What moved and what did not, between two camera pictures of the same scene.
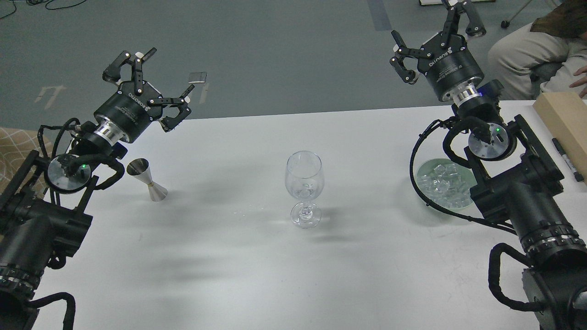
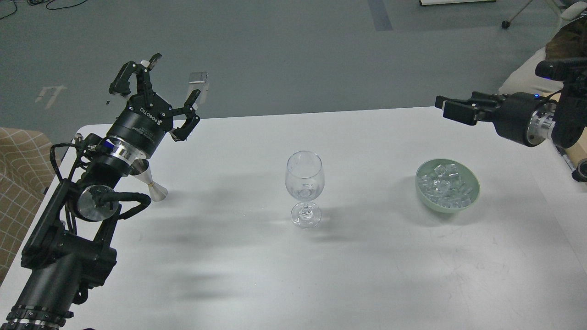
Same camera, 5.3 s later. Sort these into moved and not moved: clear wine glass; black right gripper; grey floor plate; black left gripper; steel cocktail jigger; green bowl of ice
Moved: black left gripper; black right gripper
Not moved: clear wine glass; steel cocktail jigger; grey floor plate; green bowl of ice
